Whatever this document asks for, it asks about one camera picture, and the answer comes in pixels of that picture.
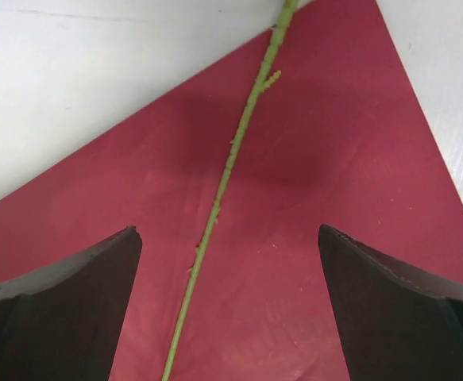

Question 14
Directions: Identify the brown red wrapping paper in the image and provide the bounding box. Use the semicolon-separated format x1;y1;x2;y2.
0;1;463;380

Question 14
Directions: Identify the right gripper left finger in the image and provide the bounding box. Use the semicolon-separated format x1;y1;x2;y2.
0;226;142;380

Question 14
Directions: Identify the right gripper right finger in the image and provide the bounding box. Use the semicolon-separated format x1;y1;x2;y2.
318;225;463;380

